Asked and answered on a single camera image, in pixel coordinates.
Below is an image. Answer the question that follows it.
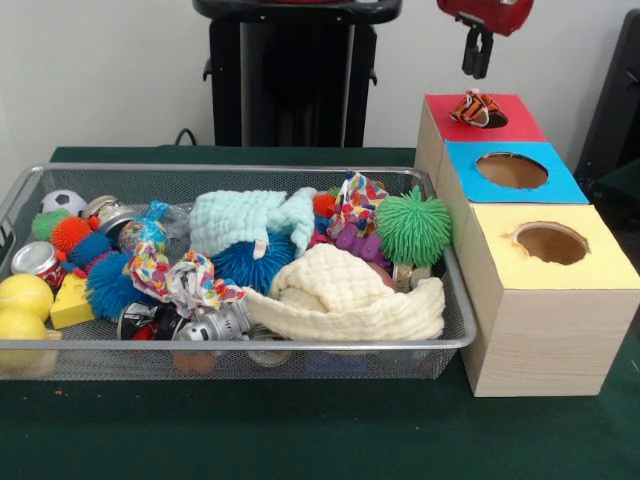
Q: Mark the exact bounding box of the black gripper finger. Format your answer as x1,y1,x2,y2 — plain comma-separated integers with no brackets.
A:
475,32,495,79
461,30,480,77

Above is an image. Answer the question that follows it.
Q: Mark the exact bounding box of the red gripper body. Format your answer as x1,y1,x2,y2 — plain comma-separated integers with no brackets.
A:
437,0,535,38

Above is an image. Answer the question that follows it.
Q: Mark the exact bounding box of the mint waffle cloth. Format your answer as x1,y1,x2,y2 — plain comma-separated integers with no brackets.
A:
188,187,319,256

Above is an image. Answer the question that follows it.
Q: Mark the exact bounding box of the wooden box with three holes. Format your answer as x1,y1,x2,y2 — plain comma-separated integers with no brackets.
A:
414,92,640,399

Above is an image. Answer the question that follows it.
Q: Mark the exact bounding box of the shallow silver mesh bin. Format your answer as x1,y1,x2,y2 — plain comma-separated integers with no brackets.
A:
0,162,479,382

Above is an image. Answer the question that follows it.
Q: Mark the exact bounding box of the black chair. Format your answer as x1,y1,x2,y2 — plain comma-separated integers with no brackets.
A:
574,8,640,201

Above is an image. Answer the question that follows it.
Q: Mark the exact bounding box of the large green spiky ball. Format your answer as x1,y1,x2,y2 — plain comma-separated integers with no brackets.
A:
374,184,453,266

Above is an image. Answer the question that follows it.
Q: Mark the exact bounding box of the colourful patterned cloth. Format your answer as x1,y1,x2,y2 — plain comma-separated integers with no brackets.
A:
124,239,249,319
325,171,389,236

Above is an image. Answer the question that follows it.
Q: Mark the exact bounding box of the cream waffle cloth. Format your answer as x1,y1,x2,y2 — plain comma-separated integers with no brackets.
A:
244,243,446,342

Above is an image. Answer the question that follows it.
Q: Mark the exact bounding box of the plain blue spiky ball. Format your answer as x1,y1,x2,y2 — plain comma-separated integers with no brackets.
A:
212,232,297,294

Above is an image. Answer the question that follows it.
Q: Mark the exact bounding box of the silver robot toy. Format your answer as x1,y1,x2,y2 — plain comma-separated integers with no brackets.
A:
172,299,251,342

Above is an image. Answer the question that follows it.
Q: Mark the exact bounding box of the dark green table cloth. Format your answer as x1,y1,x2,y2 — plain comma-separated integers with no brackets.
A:
0,144,640,480

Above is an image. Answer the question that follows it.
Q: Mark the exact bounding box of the blue spiky ball with eyes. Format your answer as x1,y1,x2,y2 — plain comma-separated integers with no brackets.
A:
87,249,136,322

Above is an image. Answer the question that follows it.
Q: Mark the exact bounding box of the small soccer ball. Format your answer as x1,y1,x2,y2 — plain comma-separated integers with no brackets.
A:
40,189,87,217

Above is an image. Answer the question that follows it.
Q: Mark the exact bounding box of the yellow ball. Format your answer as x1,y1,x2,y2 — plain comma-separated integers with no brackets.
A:
0,309,49,341

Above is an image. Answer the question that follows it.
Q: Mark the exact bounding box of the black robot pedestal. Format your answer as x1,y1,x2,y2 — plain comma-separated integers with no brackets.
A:
192,0,404,148

